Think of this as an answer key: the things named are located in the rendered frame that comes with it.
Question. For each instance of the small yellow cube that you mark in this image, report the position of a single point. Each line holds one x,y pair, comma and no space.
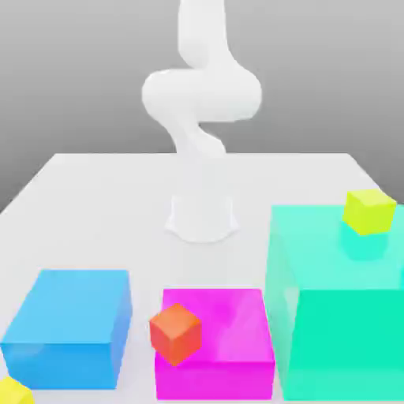
12,393

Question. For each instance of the large blue box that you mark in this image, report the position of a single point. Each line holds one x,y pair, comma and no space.
72,328

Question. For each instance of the large turquoise box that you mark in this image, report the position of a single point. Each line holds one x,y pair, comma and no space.
341,331

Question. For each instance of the small lime cube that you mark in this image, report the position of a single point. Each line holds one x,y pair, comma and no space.
369,211

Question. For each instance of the small orange cube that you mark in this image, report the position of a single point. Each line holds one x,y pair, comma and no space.
175,334

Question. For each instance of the large magenta box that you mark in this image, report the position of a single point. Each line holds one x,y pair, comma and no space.
233,347

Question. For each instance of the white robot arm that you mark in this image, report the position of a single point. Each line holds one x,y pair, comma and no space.
202,94

